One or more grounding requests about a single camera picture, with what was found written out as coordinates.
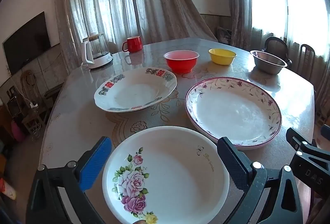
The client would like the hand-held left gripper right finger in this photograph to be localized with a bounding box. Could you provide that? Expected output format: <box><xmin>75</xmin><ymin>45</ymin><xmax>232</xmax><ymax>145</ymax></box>
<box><xmin>217</xmin><ymin>137</ymin><xmax>303</xmax><ymax>224</ymax></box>

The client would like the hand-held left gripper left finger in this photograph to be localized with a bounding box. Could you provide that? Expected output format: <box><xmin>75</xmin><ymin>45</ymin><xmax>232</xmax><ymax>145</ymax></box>
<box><xmin>26</xmin><ymin>136</ymin><xmax>112</xmax><ymax>224</ymax></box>

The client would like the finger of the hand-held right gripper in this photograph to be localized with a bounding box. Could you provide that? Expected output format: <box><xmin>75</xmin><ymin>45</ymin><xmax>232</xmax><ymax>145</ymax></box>
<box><xmin>321</xmin><ymin>124</ymin><xmax>330</xmax><ymax>142</ymax></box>
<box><xmin>286</xmin><ymin>127</ymin><xmax>319</xmax><ymax>158</ymax></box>

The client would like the purple rimmed floral plate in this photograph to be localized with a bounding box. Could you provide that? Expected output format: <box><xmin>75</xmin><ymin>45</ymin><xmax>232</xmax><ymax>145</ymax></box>
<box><xmin>185</xmin><ymin>77</ymin><xmax>283</xmax><ymax>150</ymax></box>

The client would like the white plate with pink roses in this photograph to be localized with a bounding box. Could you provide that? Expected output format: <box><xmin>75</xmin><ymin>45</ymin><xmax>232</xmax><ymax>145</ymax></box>
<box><xmin>102</xmin><ymin>126</ymin><xmax>230</xmax><ymax>224</ymax></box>

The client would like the white plate with red characters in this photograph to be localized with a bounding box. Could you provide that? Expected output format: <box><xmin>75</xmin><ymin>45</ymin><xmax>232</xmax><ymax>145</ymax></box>
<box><xmin>93</xmin><ymin>67</ymin><xmax>178</xmax><ymax>113</ymax></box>

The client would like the stainless steel bowl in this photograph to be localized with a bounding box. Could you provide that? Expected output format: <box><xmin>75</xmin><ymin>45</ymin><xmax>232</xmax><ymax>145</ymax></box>
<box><xmin>250</xmin><ymin>50</ymin><xmax>288</xmax><ymax>75</ymax></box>

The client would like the yellow plastic bowl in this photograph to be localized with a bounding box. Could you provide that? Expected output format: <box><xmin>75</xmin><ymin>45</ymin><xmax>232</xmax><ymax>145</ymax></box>
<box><xmin>208</xmin><ymin>49</ymin><xmax>237</xmax><ymax>65</ymax></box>

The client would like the red plastic bowl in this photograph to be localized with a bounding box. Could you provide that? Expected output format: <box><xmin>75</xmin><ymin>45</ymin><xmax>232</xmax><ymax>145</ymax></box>
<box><xmin>163</xmin><ymin>50</ymin><xmax>201</xmax><ymax>74</ymax></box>

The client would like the wooden slatted chair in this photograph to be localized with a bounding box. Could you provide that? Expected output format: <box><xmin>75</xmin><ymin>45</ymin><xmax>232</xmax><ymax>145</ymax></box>
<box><xmin>296</xmin><ymin>44</ymin><xmax>316</xmax><ymax>75</ymax></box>

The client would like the small wooden stool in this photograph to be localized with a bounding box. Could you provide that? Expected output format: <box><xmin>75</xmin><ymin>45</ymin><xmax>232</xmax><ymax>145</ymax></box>
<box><xmin>43</xmin><ymin>82</ymin><xmax>65</xmax><ymax>111</ymax></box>

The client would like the wooden armchair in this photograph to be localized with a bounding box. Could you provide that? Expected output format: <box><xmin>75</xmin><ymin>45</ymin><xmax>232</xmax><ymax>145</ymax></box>
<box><xmin>20</xmin><ymin>70</ymin><xmax>50</xmax><ymax>135</ymax></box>

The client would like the dark chair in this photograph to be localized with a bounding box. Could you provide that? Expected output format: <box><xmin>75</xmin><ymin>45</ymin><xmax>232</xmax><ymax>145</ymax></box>
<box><xmin>262</xmin><ymin>36</ymin><xmax>292</xmax><ymax>70</ymax></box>

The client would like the white glass electric kettle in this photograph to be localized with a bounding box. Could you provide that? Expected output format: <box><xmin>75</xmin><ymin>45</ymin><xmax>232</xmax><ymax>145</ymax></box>
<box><xmin>81</xmin><ymin>33</ymin><xmax>113</xmax><ymax>70</ymax></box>

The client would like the patterned cushion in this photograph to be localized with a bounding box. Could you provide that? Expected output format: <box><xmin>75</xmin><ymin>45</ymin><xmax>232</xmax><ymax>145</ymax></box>
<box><xmin>217</xmin><ymin>26</ymin><xmax>233</xmax><ymax>44</ymax></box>

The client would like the red mug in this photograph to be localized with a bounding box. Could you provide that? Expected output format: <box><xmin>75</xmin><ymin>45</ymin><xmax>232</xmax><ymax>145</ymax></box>
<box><xmin>122</xmin><ymin>36</ymin><xmax>144</xmax><ymax>53</ymax></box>

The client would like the bright window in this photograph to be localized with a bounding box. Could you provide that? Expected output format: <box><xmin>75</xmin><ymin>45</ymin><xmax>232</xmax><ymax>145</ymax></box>
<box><xmin>247</xmin><ymin>0</ymin><xmax>330</xmax><ymax>42</ymax></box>

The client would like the black television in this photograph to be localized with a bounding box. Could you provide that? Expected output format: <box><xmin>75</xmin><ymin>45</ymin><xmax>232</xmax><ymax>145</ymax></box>
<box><xmin>2</xmin><ymin>11</ymin><xmax>51</xmax><ymax>75</ymax></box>

